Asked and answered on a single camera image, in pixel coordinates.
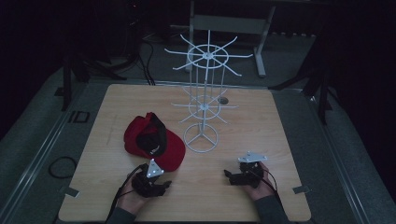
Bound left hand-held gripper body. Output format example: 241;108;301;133
131;158;165;199

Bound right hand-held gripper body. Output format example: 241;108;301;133
236;151;269;189

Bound red baseball cap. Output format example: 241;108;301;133
123;111;187;173

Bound white wire display rack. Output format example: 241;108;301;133
163;29;254;154

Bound person's right hand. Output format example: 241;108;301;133
244;161;277;202

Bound person's left hand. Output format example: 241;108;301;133
116;174;151;217

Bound grey tape piece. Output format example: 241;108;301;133
58;185;80;199
291;185;312;196

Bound black tripod stand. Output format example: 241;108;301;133
60;54;127;112
269;29;335;126

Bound black cable loop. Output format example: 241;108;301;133
48;156;78;179

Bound black rectangular floor frame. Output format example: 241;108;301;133
67;109;92;124

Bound black floor cables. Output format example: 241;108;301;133
136;38;156;86

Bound grey metal stand frame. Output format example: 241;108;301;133
186;0;277;78

